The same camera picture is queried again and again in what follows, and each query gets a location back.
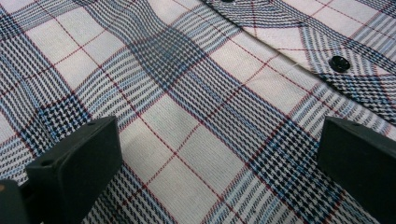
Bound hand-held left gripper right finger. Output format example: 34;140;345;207
317;116;396;224

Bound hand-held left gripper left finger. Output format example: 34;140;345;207
0;116;123;224

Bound plaid button-up shirt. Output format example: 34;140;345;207
0;0;396;224

